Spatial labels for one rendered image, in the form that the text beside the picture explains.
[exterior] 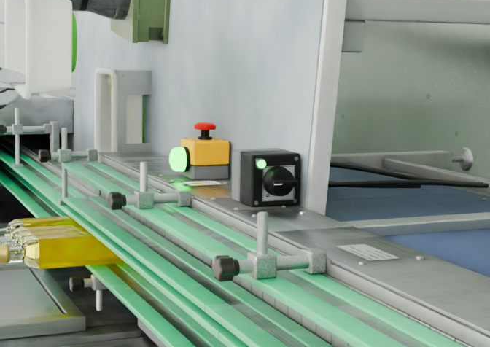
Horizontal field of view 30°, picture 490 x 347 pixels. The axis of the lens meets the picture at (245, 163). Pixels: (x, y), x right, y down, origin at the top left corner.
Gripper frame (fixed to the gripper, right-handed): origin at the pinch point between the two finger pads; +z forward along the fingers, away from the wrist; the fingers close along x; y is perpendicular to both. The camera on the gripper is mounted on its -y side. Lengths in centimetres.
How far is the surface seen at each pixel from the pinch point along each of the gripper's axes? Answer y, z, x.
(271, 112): -22.0, 35.1, 5.3
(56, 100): 123, 28, 27
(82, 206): 23.0, 12.1, 30.2
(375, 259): -70, 26, 12
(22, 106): 123, 17, 28
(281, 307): -57, 20, 22
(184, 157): -5.2, 25.5, 15.2
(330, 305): -79, 15, 12
